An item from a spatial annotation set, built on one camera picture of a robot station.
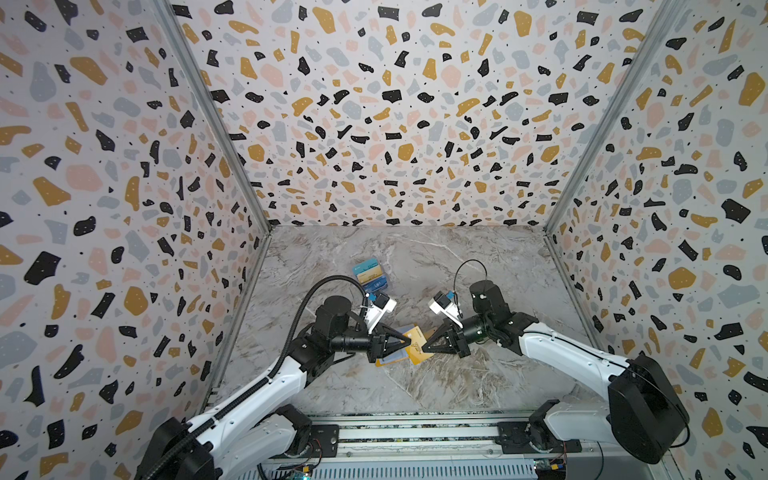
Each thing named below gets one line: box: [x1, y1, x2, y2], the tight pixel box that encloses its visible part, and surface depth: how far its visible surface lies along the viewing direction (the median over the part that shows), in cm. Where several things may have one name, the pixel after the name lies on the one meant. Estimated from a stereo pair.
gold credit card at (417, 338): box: [403, 326, 427, 352], surface depth 72 cm
